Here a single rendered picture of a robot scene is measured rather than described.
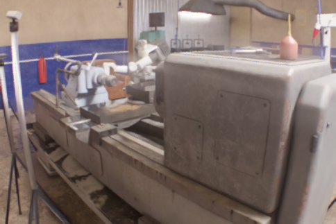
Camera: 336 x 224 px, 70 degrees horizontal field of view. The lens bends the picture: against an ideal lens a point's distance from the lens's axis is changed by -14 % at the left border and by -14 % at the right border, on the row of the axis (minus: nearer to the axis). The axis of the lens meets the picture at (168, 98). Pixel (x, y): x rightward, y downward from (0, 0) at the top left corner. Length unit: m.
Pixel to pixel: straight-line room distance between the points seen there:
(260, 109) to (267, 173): 0.20
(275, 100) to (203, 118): 0.30
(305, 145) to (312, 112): 0.10
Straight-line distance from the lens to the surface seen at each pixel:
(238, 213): 0.99
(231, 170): 0.98
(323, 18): 3.36
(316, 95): 0.84
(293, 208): 0.96
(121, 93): 5.85
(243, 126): 0.89
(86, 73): 2.12
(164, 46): 2.89
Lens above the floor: 1.41
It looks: 13 degrees down
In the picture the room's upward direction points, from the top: straight up
